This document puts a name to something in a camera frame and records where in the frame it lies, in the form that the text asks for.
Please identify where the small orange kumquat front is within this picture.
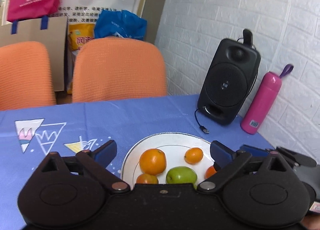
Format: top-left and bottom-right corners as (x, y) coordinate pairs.
(184, 147), (203, 164)

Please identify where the green fruit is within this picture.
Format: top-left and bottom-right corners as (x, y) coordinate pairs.
(165, 166), (197, 187)

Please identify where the large orange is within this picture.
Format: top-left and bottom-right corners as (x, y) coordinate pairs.
(139, 149), (167, 176)
(136, 174), (159, 184)

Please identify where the dark orange mandarin in plate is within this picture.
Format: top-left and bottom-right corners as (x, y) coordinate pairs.
(204, 166), (216, 179)

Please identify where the white ceramic plate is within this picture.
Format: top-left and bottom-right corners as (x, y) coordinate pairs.
(121, 132), (214, 187)

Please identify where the large orange in plate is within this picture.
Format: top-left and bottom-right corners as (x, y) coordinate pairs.
(139, 149), (167, 176)

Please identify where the pink thermos bottle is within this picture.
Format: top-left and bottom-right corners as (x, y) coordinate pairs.
(240, 64), (294, 135)

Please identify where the blue patterned tablecloth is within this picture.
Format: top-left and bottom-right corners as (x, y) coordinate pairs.
(1, 95), (270, 229)

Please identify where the black speaker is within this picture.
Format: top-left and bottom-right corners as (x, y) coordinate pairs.
(197, 29), (261, 125)

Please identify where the right orange chair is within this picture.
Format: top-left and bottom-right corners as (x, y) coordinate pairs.
(72, 37), (167, 103)

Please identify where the orange chair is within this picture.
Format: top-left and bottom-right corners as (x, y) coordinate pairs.
(72, 37), (167, 103)
(1, 41), (56, 111)

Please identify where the left orange chair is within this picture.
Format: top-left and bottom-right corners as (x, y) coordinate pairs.
(1, 41), (56, 111)

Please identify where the yellow package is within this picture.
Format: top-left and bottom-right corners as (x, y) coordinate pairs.
(67, 23), (95, 95)

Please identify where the brown paper bag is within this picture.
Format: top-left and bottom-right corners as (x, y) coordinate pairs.
(0, 15), (69, 92)

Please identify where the blue plastic bag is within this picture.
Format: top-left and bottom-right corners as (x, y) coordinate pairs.
(94, 10), (148, 41)

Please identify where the black usb cable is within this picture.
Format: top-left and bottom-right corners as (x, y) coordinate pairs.
(194, 109), (210, 135)

